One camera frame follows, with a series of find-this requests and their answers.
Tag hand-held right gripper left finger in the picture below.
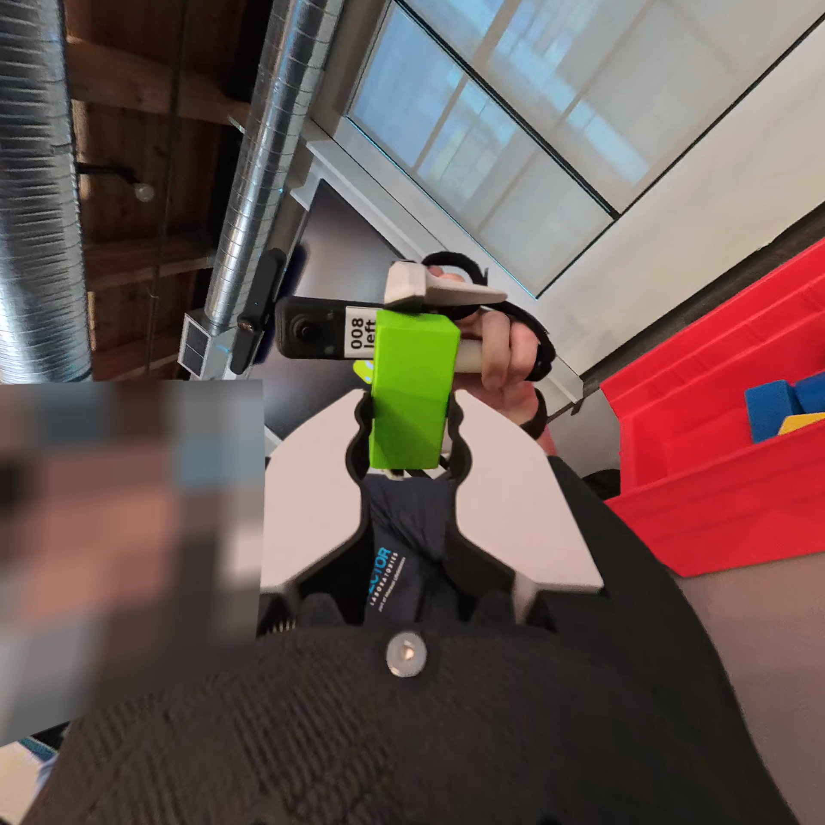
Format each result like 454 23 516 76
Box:
263 387 374 625

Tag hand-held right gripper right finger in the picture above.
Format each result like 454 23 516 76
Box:
443 388 606 625

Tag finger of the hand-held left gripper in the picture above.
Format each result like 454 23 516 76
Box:
384 259 447 316

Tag green wooden block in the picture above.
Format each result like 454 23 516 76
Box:
367 309 462 471

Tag red plastic bin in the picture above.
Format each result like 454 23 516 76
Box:
599 238 825 578

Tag blue half-cylinder block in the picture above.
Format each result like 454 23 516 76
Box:
745 379 804 445

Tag blue rectangular block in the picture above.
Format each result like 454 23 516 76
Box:
793 372 825 415

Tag person's left hand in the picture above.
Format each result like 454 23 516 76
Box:
451 312 558 456

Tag metal vent grille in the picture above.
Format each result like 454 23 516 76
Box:
177 315 211 376

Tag large window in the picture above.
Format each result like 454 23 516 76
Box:
347 0 825 299

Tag ceiling light bulb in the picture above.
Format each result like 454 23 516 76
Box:
76 164 157 203

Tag large silver ventilation duct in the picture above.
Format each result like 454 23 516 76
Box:
0 0 92 385

